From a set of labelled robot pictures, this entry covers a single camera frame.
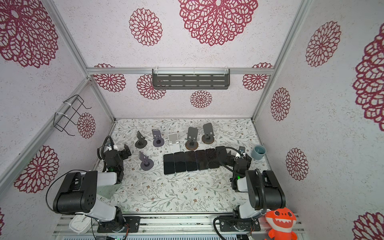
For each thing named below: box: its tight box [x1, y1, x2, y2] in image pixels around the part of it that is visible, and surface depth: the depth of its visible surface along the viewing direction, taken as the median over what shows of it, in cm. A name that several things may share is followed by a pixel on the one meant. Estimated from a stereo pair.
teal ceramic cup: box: [252, 145, 267, 160], surface depth 97 cm
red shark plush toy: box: [265, 207, 297, 240], surface depth 69 cm
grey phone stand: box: [139, 151, 154, 171], surface depth 96 cm
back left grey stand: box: [152, 129, 165, 147], surface depth 108 cm
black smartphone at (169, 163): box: [163, 153, 175, 175], surface depth 97 cm
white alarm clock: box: [69, 214, 96, 234], surface depth 73 cm
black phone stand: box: [135, 130, 148, 149], surface depth 107 cm
